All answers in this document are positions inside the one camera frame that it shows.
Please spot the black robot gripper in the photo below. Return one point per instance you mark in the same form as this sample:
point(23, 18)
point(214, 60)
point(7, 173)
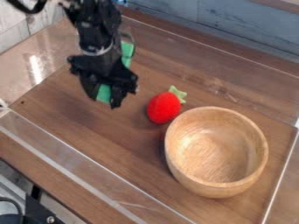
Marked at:
point(104, 69)

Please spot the green rectangular block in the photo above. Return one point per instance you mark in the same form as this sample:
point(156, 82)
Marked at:
point(104, 88)

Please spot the brown wooden bowl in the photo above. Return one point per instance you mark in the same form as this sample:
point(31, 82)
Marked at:
point(216, 151)

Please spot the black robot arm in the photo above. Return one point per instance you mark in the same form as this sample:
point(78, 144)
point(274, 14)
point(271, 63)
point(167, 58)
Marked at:
point(107, 50)

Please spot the red toy strawberry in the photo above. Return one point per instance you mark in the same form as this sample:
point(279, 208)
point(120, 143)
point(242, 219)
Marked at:
point(164, 106)

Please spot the clear acrylic front barrier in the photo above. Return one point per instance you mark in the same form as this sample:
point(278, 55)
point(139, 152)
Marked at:
point(92, 191)

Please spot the black clamp with screw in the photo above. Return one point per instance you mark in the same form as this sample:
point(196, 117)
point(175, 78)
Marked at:
point(37, 214)

